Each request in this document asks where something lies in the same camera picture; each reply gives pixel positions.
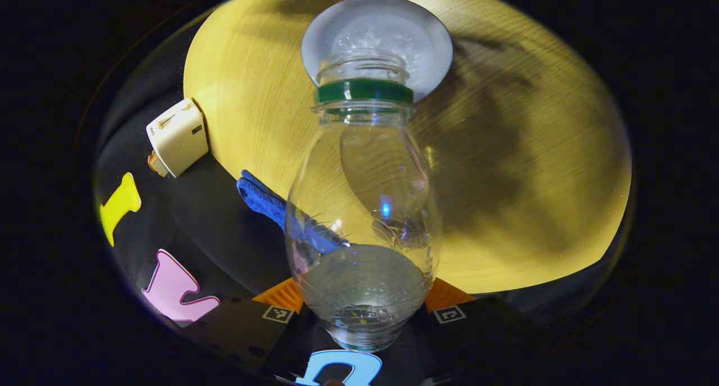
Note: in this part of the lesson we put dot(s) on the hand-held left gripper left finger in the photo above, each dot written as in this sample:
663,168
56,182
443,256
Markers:
241,330

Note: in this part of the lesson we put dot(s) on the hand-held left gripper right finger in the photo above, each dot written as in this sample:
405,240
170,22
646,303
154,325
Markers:
477,330

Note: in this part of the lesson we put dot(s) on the clear plastic water bottle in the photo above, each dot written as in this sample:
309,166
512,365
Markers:
365,296

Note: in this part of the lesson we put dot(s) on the blue towel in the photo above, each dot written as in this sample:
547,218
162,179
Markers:
261,200

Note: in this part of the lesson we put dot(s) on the brown toast slice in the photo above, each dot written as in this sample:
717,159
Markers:
157,164

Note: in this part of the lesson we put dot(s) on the white toaster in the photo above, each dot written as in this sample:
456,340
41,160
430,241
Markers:
180,136

